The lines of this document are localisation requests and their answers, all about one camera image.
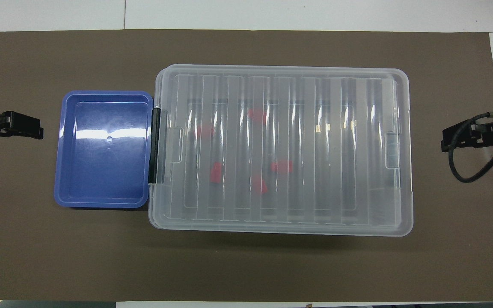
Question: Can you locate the brown table mat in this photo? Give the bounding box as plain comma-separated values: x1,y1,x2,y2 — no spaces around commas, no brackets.
0,29,493,302

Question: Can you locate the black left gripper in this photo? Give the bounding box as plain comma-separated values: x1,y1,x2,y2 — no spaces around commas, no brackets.
0,110,45,142

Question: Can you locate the clear plastic storage box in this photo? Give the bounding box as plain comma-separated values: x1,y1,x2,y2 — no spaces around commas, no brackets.
148,66,413,237

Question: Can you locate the blue plastic tray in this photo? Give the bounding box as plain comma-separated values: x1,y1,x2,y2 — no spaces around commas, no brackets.
54,90,154,209

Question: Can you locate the clear ribbed box lid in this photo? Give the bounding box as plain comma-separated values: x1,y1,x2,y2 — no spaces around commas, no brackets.
148,64,414,237

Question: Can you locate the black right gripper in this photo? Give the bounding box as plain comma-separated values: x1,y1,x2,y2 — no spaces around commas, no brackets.
441,115,493,153

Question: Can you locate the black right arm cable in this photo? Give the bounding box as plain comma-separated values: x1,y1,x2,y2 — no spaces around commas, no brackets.
450,112,493,184

